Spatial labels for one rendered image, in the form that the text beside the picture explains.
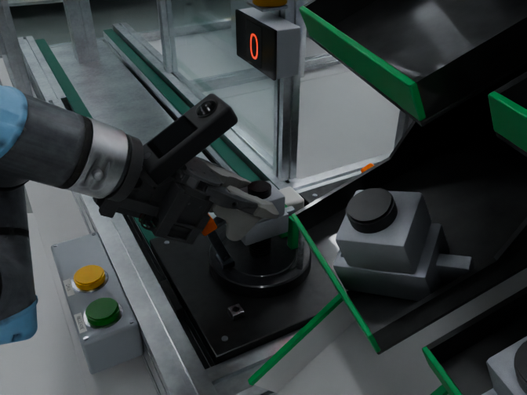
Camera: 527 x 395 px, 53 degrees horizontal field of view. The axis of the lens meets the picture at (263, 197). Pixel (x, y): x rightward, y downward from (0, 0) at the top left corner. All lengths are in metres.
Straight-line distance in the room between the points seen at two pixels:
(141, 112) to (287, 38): 0.61
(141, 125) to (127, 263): 0.52
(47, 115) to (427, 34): 0.34
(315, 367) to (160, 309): 0.24
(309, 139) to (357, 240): 0.95
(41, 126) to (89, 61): 1.15
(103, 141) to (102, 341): 0.27
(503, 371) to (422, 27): 0.18
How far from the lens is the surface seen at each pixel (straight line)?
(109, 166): 0.53
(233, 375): 0.63
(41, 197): 1.14
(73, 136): 0.51
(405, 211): 0.33
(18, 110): 0.50
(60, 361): 0.81
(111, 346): 0.70
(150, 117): 1.26
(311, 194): 0.87
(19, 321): 0.56
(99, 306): 0.70
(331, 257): 0.40
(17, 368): 0.82
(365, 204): 0.33
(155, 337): 0.67
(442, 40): 0.30
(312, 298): 0.69
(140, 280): 0.75
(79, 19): 1.61
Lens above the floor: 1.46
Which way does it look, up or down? 35 degrees down
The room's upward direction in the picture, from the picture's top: straight up
